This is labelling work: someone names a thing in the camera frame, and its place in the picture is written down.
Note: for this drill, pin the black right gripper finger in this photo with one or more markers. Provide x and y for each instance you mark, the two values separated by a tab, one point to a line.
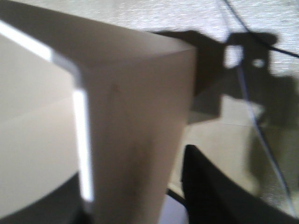
212	198

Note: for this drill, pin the white plastic trash bin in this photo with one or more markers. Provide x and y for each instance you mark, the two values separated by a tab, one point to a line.
132	94

